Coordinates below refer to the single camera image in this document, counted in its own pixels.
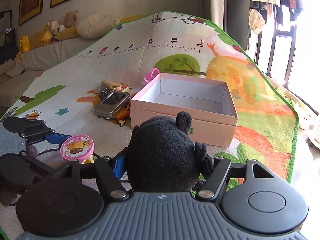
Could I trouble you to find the pink round toy tin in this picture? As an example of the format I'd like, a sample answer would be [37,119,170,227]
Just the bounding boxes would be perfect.
[60,134,95,164]

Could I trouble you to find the black plush toy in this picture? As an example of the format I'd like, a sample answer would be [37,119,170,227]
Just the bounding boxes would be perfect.
[125,111,207,192]

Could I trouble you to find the pink plastic strainer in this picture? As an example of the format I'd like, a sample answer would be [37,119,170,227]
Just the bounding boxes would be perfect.
[143,68,160,85]

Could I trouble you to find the grey sofa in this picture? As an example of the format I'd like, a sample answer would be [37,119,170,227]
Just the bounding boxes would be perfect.
[0,33,101,108]

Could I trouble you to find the colourful play mat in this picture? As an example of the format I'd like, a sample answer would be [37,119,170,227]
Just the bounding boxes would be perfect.
[5,11,298,180]

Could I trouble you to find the pink cardboard box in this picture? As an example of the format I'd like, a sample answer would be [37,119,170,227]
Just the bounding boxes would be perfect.
[130,73,238,147]

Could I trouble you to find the dark wrapped snack pack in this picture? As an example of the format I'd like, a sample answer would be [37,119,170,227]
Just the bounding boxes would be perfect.
[99,84,110,100]

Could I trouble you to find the yellow plush toy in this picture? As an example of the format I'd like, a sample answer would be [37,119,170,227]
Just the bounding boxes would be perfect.
[18,36,31,54]

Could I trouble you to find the beige knitted sock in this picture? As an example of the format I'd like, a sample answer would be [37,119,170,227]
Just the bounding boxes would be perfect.
[101,80,124,90]

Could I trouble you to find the yellow duck plush doll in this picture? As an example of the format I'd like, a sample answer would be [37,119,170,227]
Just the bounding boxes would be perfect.
[41,20,60,46]

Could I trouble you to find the brown plush animal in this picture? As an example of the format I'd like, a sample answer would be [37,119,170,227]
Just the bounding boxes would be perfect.
[64,10,78,28]

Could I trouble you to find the cream pillow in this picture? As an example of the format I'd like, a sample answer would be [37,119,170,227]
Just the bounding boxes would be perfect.
[76,15,122,40]

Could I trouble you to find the red framed picture left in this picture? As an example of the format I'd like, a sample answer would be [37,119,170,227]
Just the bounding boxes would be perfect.
[18,0,43,26]

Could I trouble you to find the hanging clothes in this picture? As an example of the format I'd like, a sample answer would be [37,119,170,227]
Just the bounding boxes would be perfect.
[248,0,303,35]

